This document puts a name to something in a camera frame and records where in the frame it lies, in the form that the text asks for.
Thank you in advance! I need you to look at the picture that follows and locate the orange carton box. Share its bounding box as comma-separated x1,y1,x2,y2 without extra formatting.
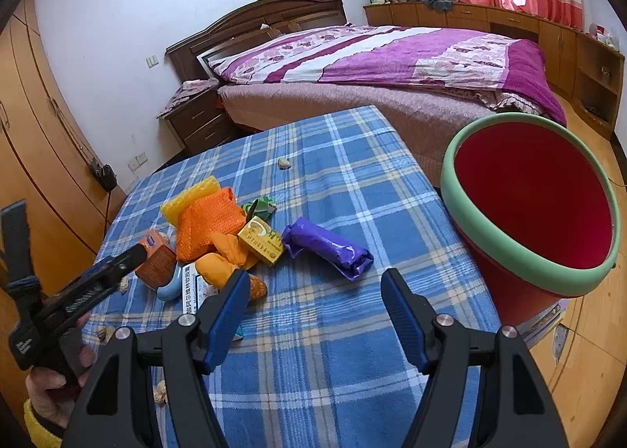
134,229,177,289

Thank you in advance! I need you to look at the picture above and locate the pink cloth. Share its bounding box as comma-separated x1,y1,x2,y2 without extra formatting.
156,78,220,118

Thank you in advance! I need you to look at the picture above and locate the orange plastic wrapper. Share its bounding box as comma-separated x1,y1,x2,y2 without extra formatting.
193,231,269,306

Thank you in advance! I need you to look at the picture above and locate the bed with pink-brown cover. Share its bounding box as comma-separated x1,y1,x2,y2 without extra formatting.
217,83,495,184

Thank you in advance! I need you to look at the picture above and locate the dark wooden headboard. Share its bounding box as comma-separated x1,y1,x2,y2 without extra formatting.
164,0,348,81

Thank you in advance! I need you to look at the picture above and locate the red bin with green rim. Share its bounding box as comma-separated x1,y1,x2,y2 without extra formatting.
440,112,620,331

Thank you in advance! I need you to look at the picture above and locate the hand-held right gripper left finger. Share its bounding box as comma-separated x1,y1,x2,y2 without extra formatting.
71,269,252,448

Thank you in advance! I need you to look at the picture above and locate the dark wooden nightstand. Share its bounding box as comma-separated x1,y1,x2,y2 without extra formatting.
157,85,241,155

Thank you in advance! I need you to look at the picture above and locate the person's left forearm yellow sleeve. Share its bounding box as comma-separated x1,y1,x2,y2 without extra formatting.
22,399,67,448

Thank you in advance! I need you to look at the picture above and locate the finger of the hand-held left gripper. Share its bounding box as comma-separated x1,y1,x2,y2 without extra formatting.
104,243,149,283

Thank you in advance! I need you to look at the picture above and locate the light blue plastic piece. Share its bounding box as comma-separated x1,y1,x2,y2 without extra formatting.
157,264,185,302

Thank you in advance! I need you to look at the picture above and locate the purple plastic bag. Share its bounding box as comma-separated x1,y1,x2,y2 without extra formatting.
281,216,374,282

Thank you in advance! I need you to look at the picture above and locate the purple floral quilt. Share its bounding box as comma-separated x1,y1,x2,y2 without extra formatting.
196,24,568,128

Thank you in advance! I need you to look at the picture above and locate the long wooden low cabinet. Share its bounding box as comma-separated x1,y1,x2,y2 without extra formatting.
363,0,627,140

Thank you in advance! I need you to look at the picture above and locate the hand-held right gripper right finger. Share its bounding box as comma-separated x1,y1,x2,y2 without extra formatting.
381,268,571,448

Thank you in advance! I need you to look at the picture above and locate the green packet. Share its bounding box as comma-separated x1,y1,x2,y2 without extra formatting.
240,196,277,224

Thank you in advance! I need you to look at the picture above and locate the person's left hand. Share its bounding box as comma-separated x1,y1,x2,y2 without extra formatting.
24,313,97,429

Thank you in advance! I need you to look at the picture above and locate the small yellow box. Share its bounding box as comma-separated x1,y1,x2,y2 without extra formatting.
237,215,286,267

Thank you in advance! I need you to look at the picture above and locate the yellow foam net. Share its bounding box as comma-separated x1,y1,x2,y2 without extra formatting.
161,177,219,226

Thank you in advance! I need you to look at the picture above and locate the black charger with cable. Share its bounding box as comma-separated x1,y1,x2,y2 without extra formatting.
89,157,118,233

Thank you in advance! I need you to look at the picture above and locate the wooden wardrobe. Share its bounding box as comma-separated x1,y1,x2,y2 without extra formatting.
0,0,128,282

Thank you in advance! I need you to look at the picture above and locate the blue plaid table blanket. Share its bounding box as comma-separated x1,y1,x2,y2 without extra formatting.
81,105,500,448

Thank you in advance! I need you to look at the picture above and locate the orange foam net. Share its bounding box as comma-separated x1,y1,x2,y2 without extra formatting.
176,187,246,263

